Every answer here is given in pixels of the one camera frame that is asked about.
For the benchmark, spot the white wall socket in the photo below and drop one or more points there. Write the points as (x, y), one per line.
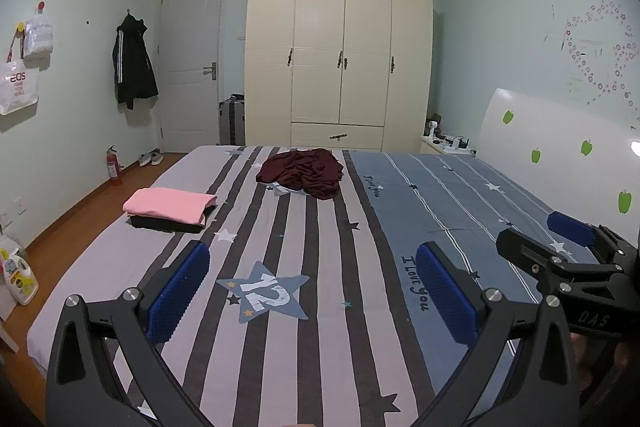
(20, 207)

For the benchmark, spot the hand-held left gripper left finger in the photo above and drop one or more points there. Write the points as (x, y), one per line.
(180, 292)

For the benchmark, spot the white door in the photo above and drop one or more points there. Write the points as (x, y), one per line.
(192, 32)

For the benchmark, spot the grey shoe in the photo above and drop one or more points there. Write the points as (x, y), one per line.
(145, 160)
(157, 156)

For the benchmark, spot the small white fan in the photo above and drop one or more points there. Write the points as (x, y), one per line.
(433, 128)

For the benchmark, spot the cream wardrobe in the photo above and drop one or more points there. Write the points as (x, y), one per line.
(320, 32)

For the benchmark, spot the white furniture piece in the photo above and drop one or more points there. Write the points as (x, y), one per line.
(7, 327)

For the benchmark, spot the black white electronic device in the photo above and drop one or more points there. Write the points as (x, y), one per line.
(457, 142)

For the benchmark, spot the white tote bag red print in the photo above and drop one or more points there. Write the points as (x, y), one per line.
(17, 87)

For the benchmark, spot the maroon t-shirt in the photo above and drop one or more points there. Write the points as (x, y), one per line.
(305, 169)

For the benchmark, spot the bed with striped sheet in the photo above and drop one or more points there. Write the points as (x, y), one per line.
(310, 232)

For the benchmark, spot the white plastic bag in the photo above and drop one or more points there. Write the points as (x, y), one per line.
(37, 39)

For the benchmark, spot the white headboard with apple stickers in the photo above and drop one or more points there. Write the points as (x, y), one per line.
(550, 147)

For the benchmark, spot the black folded garment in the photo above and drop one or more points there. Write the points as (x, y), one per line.
(150, 224)

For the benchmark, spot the red fire extinguisher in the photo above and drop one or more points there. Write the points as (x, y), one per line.
(115, 169)

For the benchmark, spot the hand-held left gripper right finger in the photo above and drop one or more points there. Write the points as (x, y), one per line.
(445, 297)

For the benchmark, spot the black jacket with white stripes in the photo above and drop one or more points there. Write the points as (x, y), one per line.
(132, 62)

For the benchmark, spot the white nightstand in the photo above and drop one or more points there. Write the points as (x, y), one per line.
(432, 146)

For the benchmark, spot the person's right hand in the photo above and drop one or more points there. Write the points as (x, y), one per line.
(580, 349)

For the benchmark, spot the grey upright suitcase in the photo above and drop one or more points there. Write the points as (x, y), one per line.
(232, 122)

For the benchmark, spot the white detergent bottle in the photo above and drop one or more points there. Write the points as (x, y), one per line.
(20, 279)

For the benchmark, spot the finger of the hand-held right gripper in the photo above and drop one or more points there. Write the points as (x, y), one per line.
(570, 227)
(525, 252)

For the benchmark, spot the pink folded garment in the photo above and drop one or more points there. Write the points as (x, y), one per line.
(165, 203)

